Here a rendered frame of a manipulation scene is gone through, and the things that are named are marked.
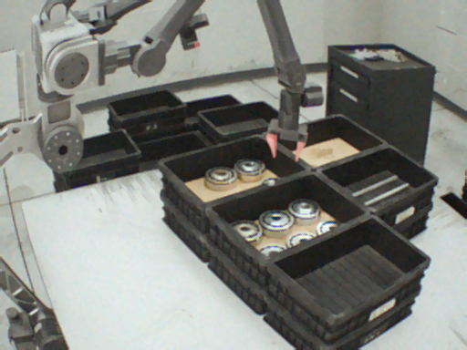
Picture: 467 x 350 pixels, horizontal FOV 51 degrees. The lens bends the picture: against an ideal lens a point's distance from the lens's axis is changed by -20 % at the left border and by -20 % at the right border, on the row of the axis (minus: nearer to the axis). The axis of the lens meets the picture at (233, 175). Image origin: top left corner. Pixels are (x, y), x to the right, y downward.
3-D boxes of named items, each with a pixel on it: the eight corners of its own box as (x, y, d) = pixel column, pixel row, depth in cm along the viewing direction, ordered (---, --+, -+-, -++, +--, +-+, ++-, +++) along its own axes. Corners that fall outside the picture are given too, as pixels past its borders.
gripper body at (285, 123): (271, 124, 168) (273, 100, 164) (306, 130, 166) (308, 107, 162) (267, 134, 162) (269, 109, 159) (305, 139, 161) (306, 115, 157)
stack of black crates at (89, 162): (78, 249, 275) (67, 171, 253) (66, 218, 298) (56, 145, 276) (148, 233, 291) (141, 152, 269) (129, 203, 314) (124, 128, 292)
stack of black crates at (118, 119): (123, 194, 322) (119, 120, 300) (108, 170, 345) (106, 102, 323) (188, 179, 338) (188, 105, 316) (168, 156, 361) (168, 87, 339)
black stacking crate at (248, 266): (261, 293, 155) (264, 262, 149) (204, 240, 176) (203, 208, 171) (365, 245, 174) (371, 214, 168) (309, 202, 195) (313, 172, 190)
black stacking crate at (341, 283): (326, 350, 133) (335, 322, 128) (262, 294, 155) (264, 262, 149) (422, 290, 152) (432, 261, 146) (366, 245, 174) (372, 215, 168)
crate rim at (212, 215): (264, 268, 150) (264, 261, 149) (202, 212, 172) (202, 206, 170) (371, 220, 169) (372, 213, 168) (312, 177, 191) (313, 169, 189)
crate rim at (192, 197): (202, 212, 172) (202, 206, 170) (156, 168, 193) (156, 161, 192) (312, 177, 191) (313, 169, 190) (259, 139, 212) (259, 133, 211)
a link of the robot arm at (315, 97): (276, 65, 158) (294, 74, 151) (310, 62, 163) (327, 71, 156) (275, 103, 164) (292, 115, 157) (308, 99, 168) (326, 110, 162)
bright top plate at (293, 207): (304, 221, 177) (304, 221, 177) (282, 208, 184) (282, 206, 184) (326, 211, 183) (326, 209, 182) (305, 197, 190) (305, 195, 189)
